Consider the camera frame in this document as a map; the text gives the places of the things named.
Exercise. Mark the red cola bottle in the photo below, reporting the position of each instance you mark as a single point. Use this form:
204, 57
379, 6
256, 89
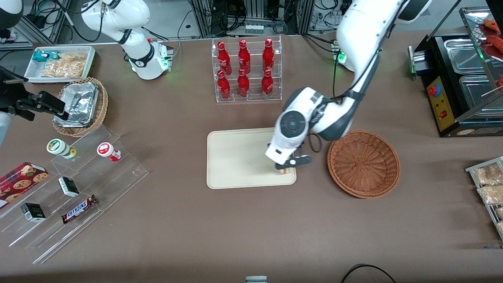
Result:
224, 61
267, 83
244, 59
243, 83
268, 57
224, 86

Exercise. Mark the white power strip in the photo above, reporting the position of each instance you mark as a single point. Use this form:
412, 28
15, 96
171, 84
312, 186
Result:
253, 29

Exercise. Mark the light wicker basket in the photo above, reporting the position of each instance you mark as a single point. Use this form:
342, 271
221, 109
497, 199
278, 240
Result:
100, 110

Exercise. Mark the clear acrylic stepped shelf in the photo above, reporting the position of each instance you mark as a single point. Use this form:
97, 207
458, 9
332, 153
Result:
98, 177

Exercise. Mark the red sausage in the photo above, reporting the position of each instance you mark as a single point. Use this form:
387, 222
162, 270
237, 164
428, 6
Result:
493, 24
495, 43

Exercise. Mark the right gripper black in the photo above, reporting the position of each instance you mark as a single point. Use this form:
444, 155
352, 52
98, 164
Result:
12, 96

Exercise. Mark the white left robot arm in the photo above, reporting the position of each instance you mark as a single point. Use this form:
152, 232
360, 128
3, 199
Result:
365, 39

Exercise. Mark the teal snack packet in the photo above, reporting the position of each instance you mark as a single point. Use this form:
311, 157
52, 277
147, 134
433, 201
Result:
43, 56

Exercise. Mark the Snickers chocolate bar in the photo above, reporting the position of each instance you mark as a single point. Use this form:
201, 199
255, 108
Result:
78, 209

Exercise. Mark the red lid yoghurt cup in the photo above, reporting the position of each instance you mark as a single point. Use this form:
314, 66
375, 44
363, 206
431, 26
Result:
108, 151

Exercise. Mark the brown round wicker basket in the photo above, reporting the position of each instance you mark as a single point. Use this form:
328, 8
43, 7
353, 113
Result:
363, 163

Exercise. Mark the grey device at table edge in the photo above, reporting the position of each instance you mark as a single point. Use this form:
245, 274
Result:
256, 280

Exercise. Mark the clear bag of chips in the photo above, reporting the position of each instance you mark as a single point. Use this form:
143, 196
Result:
65, 67

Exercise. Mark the red plaid cookie box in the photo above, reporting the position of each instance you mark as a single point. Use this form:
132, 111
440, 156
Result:
19, 181

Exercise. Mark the black food warmer appliance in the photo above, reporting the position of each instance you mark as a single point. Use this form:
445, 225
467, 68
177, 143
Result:
440, 98

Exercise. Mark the steel warmer pan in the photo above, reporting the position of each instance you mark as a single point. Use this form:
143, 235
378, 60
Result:
479, 92
463, 55

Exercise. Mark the green sunflower yoghurt cup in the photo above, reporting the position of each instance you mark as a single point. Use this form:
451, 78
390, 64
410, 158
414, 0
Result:
59, 147

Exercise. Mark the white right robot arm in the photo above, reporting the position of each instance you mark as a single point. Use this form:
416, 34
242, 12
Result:
137, 51

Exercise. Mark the clear acrylic bottle rack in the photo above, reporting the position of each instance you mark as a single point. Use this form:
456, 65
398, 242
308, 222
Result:
253, 96

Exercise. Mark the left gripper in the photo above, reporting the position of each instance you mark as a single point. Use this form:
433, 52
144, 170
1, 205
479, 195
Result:
279, 167

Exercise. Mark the small black carton box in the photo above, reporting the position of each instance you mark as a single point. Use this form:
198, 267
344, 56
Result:
68, 186
33, 212

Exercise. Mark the cream rectangular plastic tray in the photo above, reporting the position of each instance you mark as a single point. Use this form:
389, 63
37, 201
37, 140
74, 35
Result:
239, 157

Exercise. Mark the clear bag of fried snacks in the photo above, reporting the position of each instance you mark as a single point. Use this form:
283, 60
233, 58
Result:
491, 194
500, 213
489, 175

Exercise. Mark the white rectangular snack bin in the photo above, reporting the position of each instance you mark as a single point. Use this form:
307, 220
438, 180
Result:
33, 74

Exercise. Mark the small sandwich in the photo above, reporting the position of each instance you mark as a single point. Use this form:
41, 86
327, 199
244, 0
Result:
287, 171

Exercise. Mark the silver foil container stack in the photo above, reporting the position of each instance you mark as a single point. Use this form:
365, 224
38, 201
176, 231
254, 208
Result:
78, 102

